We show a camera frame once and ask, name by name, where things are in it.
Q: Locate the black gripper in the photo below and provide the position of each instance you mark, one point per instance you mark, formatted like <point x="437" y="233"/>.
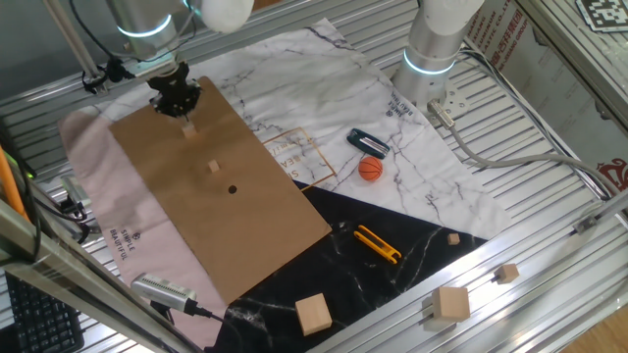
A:
<point x="175" y="85"/>

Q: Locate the small wooden cube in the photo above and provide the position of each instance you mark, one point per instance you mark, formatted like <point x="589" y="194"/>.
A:
<point x="214" y="166"/>
<point x="453" y="239"/>

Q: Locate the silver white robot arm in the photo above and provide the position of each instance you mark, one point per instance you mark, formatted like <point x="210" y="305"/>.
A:
<point x="432" y="39"/>

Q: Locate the large wooden block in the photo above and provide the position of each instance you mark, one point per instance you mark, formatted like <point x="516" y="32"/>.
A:
<point x="314" y="315"/>
<point x="450" y="304"/>

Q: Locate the brown cardboard sheet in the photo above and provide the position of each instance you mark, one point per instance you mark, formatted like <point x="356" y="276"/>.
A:
<point x="221" y="235"/>

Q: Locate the marble print cloth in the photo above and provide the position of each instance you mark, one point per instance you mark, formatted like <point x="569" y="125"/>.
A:
<point x="319" y="83"/>

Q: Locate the orange tube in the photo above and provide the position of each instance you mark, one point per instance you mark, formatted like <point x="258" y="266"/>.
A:
<point x="10" y="186"/>

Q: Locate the dark green hex key set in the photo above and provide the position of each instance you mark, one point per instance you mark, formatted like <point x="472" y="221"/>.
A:
<point x="368" y="143"/>

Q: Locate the orange mini basketball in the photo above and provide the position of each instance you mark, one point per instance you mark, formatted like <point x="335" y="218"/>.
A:
<point x="370" y="168"/>

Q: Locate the yellow utility knife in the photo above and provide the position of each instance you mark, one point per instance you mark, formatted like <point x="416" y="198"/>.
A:
<point x="378" y="244"/>

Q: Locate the black keyboard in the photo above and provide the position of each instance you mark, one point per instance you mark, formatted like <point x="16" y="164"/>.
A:
<point x="44" y="318"/>

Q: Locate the medium wooden cube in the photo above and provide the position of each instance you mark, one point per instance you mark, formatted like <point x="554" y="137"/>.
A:
<point x="507" y="273"/>

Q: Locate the banner with red print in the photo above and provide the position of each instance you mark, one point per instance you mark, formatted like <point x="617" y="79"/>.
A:
<point x="549" y="78"/>

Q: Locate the black white marker tag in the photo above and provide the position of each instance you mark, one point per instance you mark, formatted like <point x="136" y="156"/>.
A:
<point x="603" y="14"/>

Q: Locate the aluminium frame post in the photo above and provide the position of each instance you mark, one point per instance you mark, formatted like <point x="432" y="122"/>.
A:
<point x="73" y="44"/>

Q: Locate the silver camera box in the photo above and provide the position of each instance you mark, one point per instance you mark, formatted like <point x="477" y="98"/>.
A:
<point x="162" y="291"/>

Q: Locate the aluminium frame beam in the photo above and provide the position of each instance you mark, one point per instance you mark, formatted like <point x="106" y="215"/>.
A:
<point x="73" y="274"/>

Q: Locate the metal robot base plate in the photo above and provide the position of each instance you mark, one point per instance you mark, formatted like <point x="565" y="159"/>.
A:
<point x="454" y="100"/>

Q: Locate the small metal rail bracket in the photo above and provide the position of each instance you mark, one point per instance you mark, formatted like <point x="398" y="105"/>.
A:
<point x="585" y="224"/>

